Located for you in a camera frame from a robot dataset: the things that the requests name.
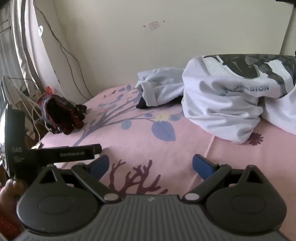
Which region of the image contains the pink floral bed sheet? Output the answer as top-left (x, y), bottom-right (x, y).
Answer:
top-left (35, 80), bottom-right (296, 233)

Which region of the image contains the dark red knitted cloth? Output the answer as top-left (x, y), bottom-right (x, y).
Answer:
top-left (41, 94), bottom-right (88, 135)

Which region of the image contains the grey curtain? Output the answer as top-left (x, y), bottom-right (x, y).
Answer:
top-left (0, 0), bottom-right (67, 99)

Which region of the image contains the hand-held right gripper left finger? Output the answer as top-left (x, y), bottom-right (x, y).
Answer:
top-left (38, 155), bottom-right (121, 202)

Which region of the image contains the white printed t-shirt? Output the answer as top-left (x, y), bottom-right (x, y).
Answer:
top-left (181, 54), bottom-right (296, 144)

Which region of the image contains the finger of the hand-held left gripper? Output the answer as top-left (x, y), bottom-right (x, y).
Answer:
top-left (35, 144), bottom-right (102, 168)

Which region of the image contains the thin black wall cable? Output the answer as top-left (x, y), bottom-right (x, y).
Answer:
top-left (33, 0), bottom-right (93, 99)

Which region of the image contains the white clothes iron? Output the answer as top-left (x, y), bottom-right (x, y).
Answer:
top-left (1, 75), bottom-right (41, 136)

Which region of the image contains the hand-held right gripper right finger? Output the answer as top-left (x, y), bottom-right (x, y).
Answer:
top-left (182, 154), bottom-right (264, 202)

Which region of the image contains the black garment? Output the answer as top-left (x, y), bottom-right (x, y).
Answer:
top-left (136, 96), bottom-right (183, 109)

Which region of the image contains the person's left hand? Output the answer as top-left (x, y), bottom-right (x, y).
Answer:
top-left (0, 179), bottom-right (25, 223)

